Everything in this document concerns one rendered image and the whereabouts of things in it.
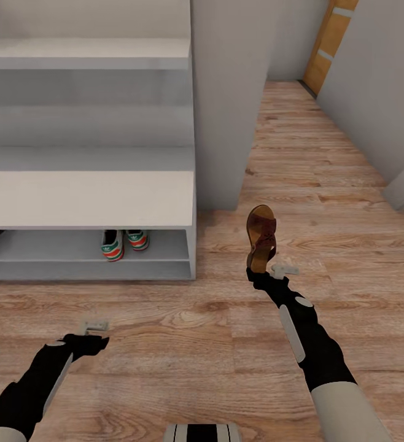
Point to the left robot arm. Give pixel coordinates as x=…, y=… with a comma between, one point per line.
x=23, y=404

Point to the door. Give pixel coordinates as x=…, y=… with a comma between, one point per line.
x=334, y=25

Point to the robot trunk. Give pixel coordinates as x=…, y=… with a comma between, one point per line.
x=202, y=433

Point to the gym shoe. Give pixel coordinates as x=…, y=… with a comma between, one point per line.
x=138, y=239
x=112, y=244

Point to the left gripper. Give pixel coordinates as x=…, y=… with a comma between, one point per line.
x=89, y=345

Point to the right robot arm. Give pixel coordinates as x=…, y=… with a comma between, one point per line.
x=344, y=413

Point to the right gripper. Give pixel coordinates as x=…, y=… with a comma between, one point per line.
x=262, y=281

